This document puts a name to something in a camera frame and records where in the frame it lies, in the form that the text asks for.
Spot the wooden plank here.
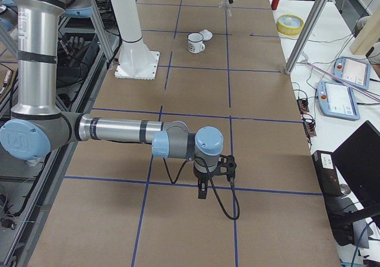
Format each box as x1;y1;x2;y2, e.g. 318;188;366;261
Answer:
350;7;380;55

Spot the yellow white bowl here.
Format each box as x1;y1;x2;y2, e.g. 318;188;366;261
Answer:
276;14;305;36

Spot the near blue teach pendant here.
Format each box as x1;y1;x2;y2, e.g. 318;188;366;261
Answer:
317;81;360;120

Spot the far blue teach pendant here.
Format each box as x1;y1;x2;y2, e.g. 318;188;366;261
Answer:
334;56;371;90

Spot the grey aluminium post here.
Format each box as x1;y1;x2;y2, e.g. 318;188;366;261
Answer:
284;0;328;75

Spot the black monitor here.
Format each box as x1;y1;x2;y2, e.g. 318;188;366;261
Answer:
332;120;379;206

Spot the white enamel mug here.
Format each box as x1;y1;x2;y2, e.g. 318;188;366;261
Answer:
188;33;205;54

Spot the white camera pole base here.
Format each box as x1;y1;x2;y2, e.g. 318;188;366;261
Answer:
111;0;160;80

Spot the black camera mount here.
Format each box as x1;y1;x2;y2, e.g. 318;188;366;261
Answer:
213;154;237;183

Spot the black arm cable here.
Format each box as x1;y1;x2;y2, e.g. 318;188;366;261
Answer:
162;157;240;221

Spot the blue teach pendant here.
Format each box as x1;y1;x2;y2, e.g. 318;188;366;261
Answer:
334;56;371;90
317;81;360;120

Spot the white cup lid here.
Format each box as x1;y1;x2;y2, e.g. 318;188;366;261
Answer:
199;29;213;42

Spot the far orange connector board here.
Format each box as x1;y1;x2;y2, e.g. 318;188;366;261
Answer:
296;98;309;114

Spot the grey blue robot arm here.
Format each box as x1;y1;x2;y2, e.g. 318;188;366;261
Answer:
1;0;236;199

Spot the orange connector board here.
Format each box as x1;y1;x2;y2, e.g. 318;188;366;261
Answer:
296;98;309;114
303;119;316;138

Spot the black box with label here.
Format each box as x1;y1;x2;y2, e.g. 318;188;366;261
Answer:
312;150;341;197

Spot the near orange connector board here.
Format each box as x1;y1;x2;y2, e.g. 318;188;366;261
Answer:
303;119;316;138

